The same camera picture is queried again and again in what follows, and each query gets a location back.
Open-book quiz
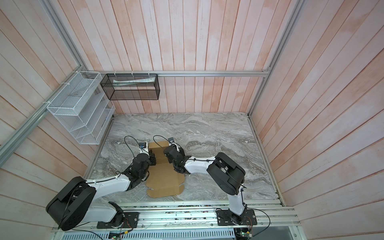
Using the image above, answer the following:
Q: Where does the black wire mesh basket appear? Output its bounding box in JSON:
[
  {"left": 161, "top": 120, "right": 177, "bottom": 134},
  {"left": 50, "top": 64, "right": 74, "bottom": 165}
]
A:
[{"left": 101, "top": 74, "right": 161, "bottom": 101}]

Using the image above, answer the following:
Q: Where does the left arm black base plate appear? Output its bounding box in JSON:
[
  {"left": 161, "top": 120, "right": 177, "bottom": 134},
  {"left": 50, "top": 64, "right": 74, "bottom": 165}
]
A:
[{"left": 97, "top": 212, "right": 140, "bottom": 229}]

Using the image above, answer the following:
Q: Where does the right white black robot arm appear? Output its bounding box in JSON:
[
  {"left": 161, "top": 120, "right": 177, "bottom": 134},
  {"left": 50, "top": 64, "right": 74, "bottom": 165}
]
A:
[{"left": 164, "top": 144, "right": 246, "bottom": 216}]

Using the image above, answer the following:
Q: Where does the aluminium frame rail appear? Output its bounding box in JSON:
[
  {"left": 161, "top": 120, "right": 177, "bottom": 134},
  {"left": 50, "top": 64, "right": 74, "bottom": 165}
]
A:
[{"left": 99, "top": 70, "right": 270, "bottom": 77}]

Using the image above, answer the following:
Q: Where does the white wire mesh shelf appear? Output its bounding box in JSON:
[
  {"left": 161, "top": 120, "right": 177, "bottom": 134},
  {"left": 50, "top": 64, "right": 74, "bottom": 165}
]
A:
[{"left": 47, "top": 71, "right": 115, "bottom": 145}]

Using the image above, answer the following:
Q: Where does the paper sheet in basket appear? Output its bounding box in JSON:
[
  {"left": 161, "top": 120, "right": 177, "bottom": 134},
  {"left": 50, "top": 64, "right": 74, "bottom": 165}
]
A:
[{"left": 112, "top": 77, "right": 156, "bottom": 87}]

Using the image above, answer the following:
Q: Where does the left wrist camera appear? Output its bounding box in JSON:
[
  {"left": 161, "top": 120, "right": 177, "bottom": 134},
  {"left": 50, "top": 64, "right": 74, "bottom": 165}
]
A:
[{"left": 139, "top": 142, "right": 149, "bottom": 155}]

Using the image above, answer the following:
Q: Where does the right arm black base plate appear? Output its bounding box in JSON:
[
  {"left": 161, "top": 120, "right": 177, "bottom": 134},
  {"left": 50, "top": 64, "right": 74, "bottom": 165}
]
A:
[{"left": 215, "top": 209, "right": 257, "bottom": 226}]

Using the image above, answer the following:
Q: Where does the brown cardboard box sheet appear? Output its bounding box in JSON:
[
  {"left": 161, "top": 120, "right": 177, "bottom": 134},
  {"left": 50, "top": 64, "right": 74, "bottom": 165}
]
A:
[{"left": 146, "top": 141, "right": 185, "bottom": 199}]

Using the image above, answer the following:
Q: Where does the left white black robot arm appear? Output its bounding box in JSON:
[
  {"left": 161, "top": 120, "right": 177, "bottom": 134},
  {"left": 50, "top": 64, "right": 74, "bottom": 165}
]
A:
[{"left": 46, "top": 151, "right": 156, "bottom": 231}]

